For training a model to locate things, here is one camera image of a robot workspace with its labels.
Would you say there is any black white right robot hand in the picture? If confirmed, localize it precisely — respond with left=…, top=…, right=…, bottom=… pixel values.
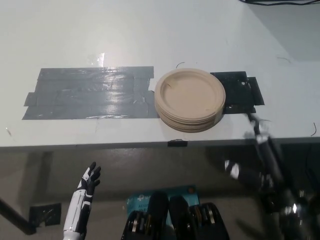
left=223, top=112, right=286, bottom=195

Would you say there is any beige paper plate stack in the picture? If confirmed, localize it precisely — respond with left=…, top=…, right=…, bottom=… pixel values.
left=154, top=67, right=227, bottom=133

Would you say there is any black floor tape patch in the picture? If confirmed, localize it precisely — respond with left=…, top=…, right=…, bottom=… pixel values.
left=29, top=202, right=62, bottom=228

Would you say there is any teal cardboard box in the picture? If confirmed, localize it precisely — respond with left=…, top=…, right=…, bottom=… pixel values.
left=125, top=184, right=201, bottom=221

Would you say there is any dark table leg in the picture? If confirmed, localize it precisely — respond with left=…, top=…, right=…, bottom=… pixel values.
left=0, top=196, right=36, bottom=236

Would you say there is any grey duct tape patch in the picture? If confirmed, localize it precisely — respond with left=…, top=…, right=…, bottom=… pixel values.
left=21, top=65, right=161, bottom=121

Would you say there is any clear shiny tape piece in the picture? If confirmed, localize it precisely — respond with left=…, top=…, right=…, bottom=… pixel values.
left=86, top=51, right=106, bottom=67

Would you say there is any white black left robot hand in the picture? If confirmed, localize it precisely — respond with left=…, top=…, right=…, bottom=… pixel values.
left=63, top=161, right=102, bottom=234

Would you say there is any black cable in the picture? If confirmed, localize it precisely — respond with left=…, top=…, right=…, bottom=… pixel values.
left=239, top=0, right=320, bottom=5

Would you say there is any black tape patch on desk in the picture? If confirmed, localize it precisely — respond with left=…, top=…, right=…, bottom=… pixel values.
left=209, top=71, right=266, bottom=115

